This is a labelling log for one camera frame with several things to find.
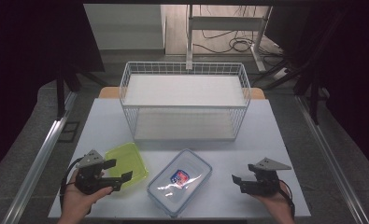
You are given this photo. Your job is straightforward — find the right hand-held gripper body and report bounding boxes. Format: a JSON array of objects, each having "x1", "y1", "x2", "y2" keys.
[{"x1": 239, "y1": 157, "x2": 292, "y2": 197}]

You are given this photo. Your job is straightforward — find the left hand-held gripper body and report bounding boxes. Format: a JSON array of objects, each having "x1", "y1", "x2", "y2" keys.
[{"x1": 74, "y1": 149, "x2": 124, "y2": 196}]

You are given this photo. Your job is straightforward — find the green plastic tray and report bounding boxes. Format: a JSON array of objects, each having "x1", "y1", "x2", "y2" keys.
[{"x1": 104, "y1": 142, "x2": 149, "y2": 189}]

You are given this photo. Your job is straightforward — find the clear food container blue lid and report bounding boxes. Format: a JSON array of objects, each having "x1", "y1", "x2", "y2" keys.
[{"x1": 146, "y1": 148, "x2": 213, "y2": 218}]

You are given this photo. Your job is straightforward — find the white wire shelf rack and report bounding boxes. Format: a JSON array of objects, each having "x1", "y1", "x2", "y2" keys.
[{"x1": 119, "y1": 61, "x2": 252, "y2": 143}]

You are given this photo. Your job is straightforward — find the person's right hand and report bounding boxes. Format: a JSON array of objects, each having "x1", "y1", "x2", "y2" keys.
[{"x1": 249, "y1": 181, "x2": 295, "y2": 224}]

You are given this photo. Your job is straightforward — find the person's left hand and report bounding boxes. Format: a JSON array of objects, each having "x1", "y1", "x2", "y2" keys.
[{"x1": 58, "y1": 169, "x2": 114, "y2": 224}]

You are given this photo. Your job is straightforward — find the tan wooden board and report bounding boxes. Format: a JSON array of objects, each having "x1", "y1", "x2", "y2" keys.
[{"x1": 97, "y1": 86, "x2": 265, "y2": 101}]

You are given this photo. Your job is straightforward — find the black tripod stand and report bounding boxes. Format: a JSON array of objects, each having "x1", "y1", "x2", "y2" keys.
[
  {"x1": 253, "y1": 55, "x2": 330, "y2": 126},
  {"x1": 55, "y1": 62, "x2": 109, "y2": 121}
]

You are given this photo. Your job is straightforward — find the white power strip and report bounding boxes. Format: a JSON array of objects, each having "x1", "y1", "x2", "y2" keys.
[{"x1": 272, "y1": 66, "x2": 290, "y2": 81}]

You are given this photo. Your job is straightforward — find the dark curtain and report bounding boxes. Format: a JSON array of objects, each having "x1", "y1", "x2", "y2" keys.
[
  {"x1": 0, "y1": 0, "x2": 106, "y2": 182},
  {"x1": 264, "y1": 0, "x2": 369, "y2": 179}
]

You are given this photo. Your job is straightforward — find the white cabinet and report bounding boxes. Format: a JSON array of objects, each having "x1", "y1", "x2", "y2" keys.
[{"x1": 83, "y1": 3, "x2": 166, "y2": 51}]

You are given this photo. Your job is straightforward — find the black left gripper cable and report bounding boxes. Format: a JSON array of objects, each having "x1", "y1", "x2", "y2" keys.
[{"x1": 59, "y1": 157, "x2": 84, "y2": 207}]

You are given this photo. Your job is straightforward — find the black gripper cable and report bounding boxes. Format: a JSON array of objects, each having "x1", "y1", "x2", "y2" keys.
[
  {"x1": 277, "y1": 178, "x2": 297, "y2": 220},
  {"x1": 59, "y1": 157, "x2": 84, "y2": 207}
]

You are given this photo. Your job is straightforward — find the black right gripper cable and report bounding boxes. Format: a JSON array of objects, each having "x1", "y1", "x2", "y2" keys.
[{"x1": 277, "y1": 178, "x2": 297, "y2": 220}]

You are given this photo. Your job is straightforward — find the aluminium floor rail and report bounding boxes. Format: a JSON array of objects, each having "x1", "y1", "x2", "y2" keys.
[
  {"x1": 1, "y1": 91, "x2": 78, "y2": 224},
  {"x1": 295, "y1": 94, "x2": 369, "y2": 224}
]

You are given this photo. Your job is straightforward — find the black floor cables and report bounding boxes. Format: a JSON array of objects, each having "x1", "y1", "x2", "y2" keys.
[{"x1": 192, "y1": 5, "x2": 284, "y2": 58}]

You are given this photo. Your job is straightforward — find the white metal desk frame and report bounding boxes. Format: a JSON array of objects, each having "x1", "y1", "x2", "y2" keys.
[{"x1": 185, "y1": 4, "x2": 274, "y2": 73}]

